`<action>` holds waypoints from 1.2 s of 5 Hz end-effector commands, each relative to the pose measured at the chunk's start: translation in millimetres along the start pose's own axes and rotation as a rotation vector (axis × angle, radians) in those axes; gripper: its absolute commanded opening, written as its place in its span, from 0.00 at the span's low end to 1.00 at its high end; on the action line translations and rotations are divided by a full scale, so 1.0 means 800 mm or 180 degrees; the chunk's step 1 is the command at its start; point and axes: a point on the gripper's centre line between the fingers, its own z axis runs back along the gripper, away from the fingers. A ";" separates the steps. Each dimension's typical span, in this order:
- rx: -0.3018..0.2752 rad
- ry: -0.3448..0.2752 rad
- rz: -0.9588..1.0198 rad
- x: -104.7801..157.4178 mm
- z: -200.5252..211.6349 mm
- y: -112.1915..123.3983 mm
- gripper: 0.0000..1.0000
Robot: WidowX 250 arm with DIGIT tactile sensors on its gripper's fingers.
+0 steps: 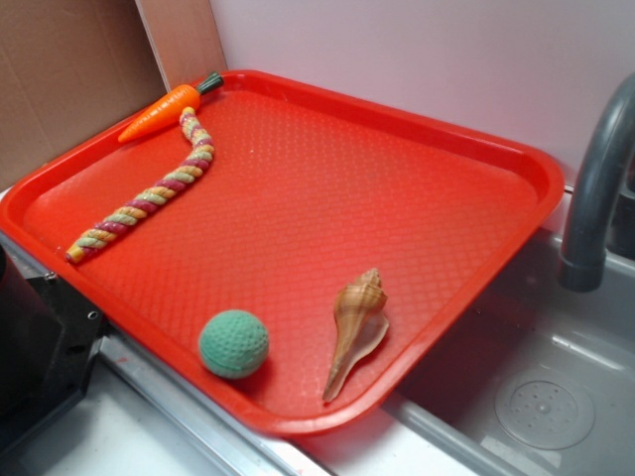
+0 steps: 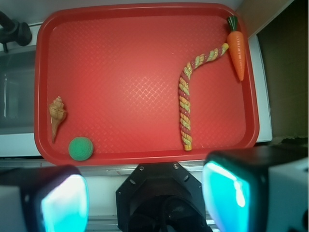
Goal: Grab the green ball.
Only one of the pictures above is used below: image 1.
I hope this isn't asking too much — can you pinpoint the grey toy faucet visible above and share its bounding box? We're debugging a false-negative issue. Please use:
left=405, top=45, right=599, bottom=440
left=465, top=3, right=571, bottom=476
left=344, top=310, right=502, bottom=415
left=558, top=75, right=634, bottom=293

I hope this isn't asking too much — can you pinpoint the brown cardboard panel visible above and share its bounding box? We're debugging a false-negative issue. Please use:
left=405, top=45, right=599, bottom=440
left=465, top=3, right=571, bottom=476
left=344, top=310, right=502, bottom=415
left=1, top=1, right=226, bottom=189

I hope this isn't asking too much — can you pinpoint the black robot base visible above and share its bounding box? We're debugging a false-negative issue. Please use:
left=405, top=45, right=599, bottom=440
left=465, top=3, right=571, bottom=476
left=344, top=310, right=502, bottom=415
left=1, top=251, right=104, bottom=454

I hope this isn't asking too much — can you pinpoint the green dimpled ball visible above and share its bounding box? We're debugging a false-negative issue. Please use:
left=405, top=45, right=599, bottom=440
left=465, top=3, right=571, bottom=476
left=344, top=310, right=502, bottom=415
left=198, top=309, right=270, bottom=380

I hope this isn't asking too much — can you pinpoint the red plastic tray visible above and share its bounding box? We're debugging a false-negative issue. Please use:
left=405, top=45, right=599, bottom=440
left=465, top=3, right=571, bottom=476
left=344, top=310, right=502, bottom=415
left=1, top=71, right=564, bottom=436

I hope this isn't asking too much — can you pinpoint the multicolour twisted rope toy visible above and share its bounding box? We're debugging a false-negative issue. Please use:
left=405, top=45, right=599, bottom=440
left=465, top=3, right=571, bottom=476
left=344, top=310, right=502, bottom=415
left=65, top=106, right=215, bottom=265

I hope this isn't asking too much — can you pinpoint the orange plastic toy carrot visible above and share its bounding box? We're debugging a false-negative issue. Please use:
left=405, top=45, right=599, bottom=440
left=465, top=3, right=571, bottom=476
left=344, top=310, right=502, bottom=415
left=118, top=72, right=224, bottom=144

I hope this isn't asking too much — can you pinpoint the grey plastic toy sink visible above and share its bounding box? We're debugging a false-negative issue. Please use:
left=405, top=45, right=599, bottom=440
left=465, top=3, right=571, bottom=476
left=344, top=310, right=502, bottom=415
left=301, top=233, right=634, bottom=475

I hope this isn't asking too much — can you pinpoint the brown conch seashell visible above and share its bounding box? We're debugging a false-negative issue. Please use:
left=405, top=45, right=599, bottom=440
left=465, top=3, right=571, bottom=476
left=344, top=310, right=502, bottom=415
left=322, top=269, right=389, bottom=403

